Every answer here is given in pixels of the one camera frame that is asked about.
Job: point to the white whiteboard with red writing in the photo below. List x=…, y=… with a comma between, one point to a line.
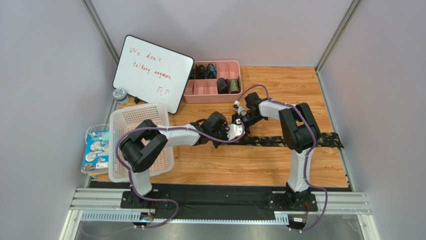
x=152, y=73

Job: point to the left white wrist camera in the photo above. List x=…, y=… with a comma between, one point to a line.
x=235, y=131

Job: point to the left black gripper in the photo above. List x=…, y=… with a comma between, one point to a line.
x=221, y=138

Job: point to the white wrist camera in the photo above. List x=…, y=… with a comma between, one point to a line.
x=239, y=109
x=235, y=131

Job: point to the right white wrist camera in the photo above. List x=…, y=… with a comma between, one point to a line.
x=239, y=109

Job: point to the black glossy rolled tie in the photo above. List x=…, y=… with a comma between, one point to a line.
x=223, y=86

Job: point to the olive green rolled tie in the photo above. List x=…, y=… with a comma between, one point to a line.
x=234, y=85

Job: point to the small blue white jar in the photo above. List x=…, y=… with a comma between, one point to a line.
x=121, y=96

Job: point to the pink divided organizer box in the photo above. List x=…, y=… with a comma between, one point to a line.
x=199, y=91

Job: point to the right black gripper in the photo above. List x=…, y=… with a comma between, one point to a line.
x=247, y=121

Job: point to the aluminium frame rail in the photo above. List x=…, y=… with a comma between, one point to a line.
x=94, y=214

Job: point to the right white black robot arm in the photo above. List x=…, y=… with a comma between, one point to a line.
x=300, y=133

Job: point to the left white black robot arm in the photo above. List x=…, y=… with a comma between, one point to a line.
x=139, y=148

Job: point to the dark blue rolled tie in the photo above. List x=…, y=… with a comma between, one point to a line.
x=211, y=71

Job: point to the black rolled tie far left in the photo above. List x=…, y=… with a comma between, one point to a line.
x=192, y=74

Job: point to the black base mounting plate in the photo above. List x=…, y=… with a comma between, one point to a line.
x=208, y=202

